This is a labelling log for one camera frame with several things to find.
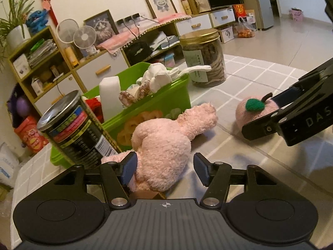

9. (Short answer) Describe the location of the pink knitted apple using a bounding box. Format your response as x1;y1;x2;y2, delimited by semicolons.
235;92;273;130

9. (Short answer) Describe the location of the pink plush toy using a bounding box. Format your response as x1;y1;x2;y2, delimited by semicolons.
100;102;219;193

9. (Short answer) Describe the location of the santa plush toy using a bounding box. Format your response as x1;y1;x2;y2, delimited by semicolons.
81;96;104;124

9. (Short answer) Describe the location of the white sponge block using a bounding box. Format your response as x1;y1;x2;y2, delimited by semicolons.
99;76;123;121

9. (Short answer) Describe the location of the white fabric glove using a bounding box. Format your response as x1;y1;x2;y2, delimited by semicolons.
136;63;212;93

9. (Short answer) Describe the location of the grey checked tablecloth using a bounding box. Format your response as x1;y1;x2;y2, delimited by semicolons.
11;55;332;248

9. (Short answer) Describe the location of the black chips can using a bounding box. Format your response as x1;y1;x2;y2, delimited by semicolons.
37;90;121;169

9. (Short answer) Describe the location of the grey refrigerator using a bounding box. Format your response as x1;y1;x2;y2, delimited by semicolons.
225;0;274;31

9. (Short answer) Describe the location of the green plastic bin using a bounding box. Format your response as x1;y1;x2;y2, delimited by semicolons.
50;62;191;169

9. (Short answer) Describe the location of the glass jar gold lid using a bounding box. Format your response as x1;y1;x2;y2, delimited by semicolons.
179;28;226;88

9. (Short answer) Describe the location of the red snack bucket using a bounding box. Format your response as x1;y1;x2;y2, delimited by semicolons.
14;116;48;153

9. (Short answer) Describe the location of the purple ball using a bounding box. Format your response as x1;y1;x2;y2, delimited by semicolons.
16;96;31;118

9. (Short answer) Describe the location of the wooden shelf cabinet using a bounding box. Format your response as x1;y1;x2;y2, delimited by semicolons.
8;26;86;115

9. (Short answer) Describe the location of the black bag on shelf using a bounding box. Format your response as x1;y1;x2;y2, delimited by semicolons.
124;41;153;66

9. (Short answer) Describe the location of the low wooden tv cabinet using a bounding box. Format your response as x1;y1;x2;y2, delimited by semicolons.
76;7;235;91

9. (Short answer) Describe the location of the pink table runner cloth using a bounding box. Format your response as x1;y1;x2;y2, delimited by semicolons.
97;13;191;54

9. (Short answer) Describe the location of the white desk fan front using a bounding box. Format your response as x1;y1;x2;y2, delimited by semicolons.
73;25;97;56

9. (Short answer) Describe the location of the white desk fan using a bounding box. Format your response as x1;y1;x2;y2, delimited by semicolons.
56;19;79;44
73;25;97;56

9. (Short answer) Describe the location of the stack of papers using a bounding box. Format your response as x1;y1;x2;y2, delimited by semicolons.
28;39;58;68

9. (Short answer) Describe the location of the framed cat picture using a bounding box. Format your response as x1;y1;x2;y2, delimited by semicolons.
83;10;119;46

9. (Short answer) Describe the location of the white desk fan back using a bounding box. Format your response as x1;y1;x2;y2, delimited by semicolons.
56;19;79;44

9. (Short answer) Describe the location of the framed cartoon girl picture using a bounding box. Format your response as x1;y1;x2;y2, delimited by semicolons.
145;0;177;19

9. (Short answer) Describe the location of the blue stitch plush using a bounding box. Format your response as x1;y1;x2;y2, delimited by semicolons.
25;9;48;35

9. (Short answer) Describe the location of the potted green plant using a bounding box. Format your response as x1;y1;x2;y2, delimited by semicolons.
1;0;34;66

